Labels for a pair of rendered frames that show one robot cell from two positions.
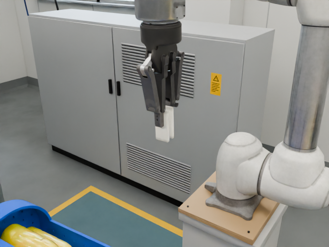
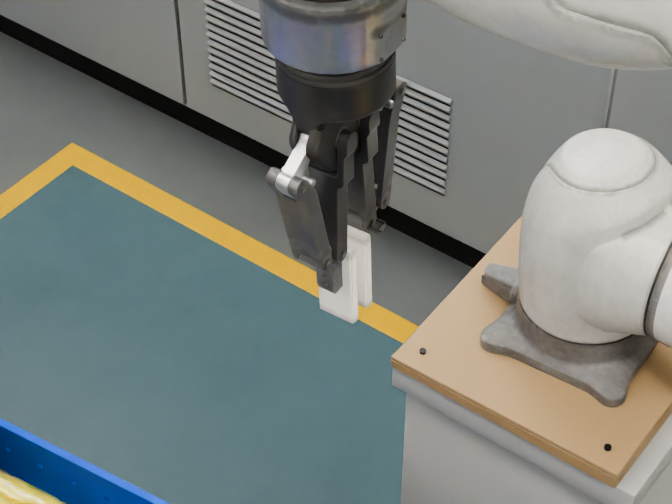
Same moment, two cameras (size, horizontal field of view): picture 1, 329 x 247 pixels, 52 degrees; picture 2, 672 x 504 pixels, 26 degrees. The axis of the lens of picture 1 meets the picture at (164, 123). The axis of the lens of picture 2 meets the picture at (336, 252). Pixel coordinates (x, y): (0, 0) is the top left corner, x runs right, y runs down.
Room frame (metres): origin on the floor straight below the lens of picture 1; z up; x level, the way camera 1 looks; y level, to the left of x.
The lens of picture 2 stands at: (-0.10, -0.01, 2.28)
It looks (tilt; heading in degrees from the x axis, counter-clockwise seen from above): 44 degrees down; 1
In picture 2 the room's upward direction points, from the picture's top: straight up
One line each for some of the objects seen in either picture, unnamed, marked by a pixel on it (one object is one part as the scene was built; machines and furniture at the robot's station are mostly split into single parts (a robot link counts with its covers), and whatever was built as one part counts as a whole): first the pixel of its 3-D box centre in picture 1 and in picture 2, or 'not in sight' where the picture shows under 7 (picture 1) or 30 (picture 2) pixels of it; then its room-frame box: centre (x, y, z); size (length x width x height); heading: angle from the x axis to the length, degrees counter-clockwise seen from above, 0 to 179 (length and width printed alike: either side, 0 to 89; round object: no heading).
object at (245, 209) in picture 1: (231, 191); (569, 304); (1.08, -0.26, 1.05); 0.22 x 0.18 x 0.06; 57
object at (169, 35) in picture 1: (161, 46); (337, 98); (0.63, 0.01, 1.70); 0.08 x 0.07 x 0.09; 147
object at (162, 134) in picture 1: (161, 125); (337, 279); (0.62, 0.00, 1.55); 0.03 x 0.01 x 0.07; 57
